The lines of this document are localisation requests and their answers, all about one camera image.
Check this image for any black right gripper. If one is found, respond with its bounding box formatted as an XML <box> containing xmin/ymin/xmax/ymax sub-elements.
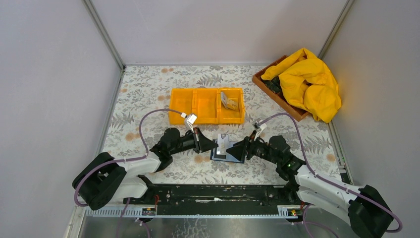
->
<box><xmin>226</xmin><ymin>130</ymin><xmax>280</xmax><ymax>165</ymax></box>

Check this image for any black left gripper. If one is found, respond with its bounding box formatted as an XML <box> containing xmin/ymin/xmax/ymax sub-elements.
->
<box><xmin>169</xmin><ymin>127</ymin><xmax>218</xmax><ymax>156</ymax></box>

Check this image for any blue leather card holder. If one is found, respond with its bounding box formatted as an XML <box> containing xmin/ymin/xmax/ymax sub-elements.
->
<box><xmin>210</xmin><ymin>139</ymin><xmax>244</xmax><ymax>164</ymax></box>

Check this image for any white credit card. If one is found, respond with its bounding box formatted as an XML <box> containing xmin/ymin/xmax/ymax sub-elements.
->
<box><xmin>216</xmin><ymin>134</ymin><xmax>230</xmax><ymax>155</ymax></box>

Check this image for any orange credit card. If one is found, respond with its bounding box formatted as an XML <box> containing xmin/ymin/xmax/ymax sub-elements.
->
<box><xmin>225</xmin><ymin>99</ymin><xmax>239</xmax><ymax>111</ymax></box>

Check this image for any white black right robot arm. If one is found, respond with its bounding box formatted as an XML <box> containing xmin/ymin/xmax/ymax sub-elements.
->
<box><xmin>226</xmin><ymin>136</ymin><xmax>394</xmax><ymax>238</ymax></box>

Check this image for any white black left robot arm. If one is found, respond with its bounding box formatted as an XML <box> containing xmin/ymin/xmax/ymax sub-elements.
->
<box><xmin>72</xmin><ymin>127</ymin><xmax>218</xmax><ymax>210</ymax></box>

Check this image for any yellow plastic bin right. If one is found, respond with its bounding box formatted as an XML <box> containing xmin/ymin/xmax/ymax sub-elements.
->
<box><xmin>218</xmin><ymin>88</ymin><xmax>245</xmax><ymax>124</ymax></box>

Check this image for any yellow plastic bin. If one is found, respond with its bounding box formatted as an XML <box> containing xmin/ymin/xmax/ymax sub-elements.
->
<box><xmin>169</xmin><ymin>88</ymin><xmax>194</xmax><ymax>125</ymax></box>
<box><xmin>218</xmin><ymin>88</ymin><xmax>245</xmax><ymax>124</ymax></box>

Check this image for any yellow plastic bin left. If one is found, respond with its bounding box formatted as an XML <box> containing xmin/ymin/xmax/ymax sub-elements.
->
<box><xmin>169</xmin><ymin>88</ymin><xmax>194</xmax><ymax>125</ymax></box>

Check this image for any floral table mat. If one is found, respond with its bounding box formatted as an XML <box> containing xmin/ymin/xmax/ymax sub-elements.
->
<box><xmin>103</xmin><ymin>65</ymin><xmax>341</xmax><ymax>184</ymax></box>

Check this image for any brown wooden tray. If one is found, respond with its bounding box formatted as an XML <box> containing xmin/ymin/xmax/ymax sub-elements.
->
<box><xmin>252</xmin><ymin>55</ymin><xmax>310</xmax><ymax>121</ymax></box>

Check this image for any yellow cloth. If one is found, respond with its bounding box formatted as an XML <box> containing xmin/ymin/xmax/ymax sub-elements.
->
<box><xmin>261</xmin><ymin>48</ymin><xmax>342</xmax><ymax>123</ymax></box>

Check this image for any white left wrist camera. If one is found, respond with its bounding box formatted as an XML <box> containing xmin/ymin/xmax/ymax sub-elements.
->
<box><xmin>181</xmin><ymin>113</ymin><xmax>198</xmax><ymax>132</ymax></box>

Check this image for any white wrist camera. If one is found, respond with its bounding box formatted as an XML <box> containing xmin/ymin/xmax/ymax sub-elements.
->
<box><xmin>252</xmin><ymin>120</ymin><xmax>267</xmax><ymax>140</ymax></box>
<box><xmin>181</xmin><ymin>113</ymin><xmax>198</xmax><ymax>132</ymax></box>

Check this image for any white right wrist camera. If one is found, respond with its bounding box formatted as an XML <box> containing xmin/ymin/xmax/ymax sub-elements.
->
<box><xmin>252</xmin><ymin>120</ymin><xmax>267</xmax><ymax>140</ymax></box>

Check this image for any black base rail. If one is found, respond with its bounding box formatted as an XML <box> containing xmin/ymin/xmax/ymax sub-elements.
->
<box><xmin>123</xmin><ymin>184</ymin><xmax>302</xmax><ymax>216</ymax></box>

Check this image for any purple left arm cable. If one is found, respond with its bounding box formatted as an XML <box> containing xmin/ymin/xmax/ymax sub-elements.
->
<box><xmin>73</xmin><ymin>109</ymin><xmax>184</xmax><ymax>208</ymax></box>

